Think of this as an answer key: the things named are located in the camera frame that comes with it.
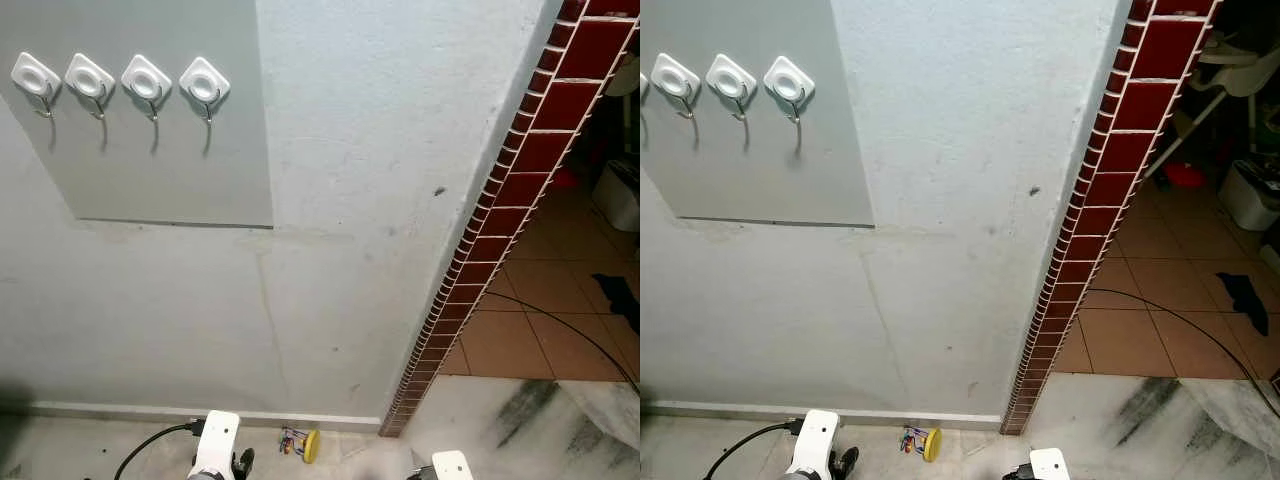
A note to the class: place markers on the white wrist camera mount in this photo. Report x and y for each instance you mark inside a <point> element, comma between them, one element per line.
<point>217,440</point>
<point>817,438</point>
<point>1049,464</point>
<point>452,466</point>

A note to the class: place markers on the small red object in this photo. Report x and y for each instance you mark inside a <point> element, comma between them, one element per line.
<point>565,180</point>
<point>1185,176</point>

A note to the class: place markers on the black cloth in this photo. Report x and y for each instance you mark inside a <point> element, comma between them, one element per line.
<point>618,292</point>
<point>1245,295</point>

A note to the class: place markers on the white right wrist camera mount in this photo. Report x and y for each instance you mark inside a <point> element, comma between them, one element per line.
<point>1049,464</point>
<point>452,466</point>

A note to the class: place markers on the white plastic container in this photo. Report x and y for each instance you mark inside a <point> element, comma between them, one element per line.
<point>1250,195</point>
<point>620,195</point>

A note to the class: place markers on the grey wall board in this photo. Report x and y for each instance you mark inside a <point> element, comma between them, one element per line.
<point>150,170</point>
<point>760,170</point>

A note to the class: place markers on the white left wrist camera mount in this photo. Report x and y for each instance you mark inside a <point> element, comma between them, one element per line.
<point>217,440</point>
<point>817,438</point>

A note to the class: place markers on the white plastic chair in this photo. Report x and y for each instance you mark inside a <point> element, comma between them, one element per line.
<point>1240,75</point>

